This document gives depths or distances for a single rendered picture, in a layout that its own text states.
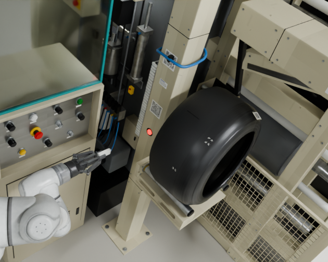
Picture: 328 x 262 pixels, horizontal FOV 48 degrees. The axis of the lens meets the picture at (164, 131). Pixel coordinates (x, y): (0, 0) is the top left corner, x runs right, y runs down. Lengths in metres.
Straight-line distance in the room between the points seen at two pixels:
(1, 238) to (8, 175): 0.85
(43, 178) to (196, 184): 0.63
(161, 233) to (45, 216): 1.89
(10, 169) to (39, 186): 0.35
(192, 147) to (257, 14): 0.61
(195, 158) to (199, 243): 1.45
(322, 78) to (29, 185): 1.22
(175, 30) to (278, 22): 0.42
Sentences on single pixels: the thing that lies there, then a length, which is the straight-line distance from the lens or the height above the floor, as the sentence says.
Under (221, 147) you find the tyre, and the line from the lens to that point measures 1.53.
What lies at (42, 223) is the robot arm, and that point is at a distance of 1.02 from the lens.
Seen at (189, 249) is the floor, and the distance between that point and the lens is 2.84.
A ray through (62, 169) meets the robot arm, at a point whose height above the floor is 1.10.
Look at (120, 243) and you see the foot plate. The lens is 2.73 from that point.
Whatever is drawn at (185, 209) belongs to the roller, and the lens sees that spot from 1.85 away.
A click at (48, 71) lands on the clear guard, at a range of 1.61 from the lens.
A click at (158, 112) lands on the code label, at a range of 1.81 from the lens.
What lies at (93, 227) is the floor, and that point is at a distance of 2.78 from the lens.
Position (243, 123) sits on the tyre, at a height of 1.43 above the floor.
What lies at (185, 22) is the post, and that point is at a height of 1.71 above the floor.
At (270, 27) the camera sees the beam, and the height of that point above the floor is 1.76.
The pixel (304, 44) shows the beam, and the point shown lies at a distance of 1.56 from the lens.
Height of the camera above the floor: 2.39
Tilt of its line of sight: 43 degrees down
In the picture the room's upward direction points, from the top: 18 degrees clockwise
